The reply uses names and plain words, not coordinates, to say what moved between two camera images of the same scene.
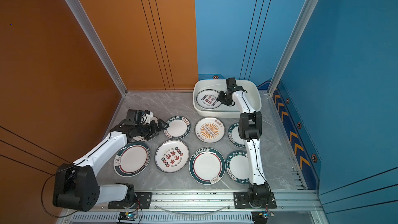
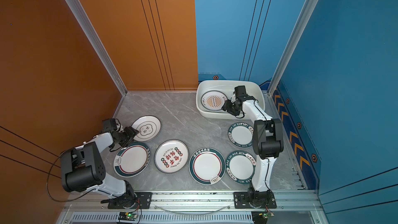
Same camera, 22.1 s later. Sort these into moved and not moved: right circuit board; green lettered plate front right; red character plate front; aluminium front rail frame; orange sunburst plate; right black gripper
Moved: orange sunburst plate; right black gripper
Not moved: right circuit board; aluminium front rail frame; green lettered plate front right; red character plate front
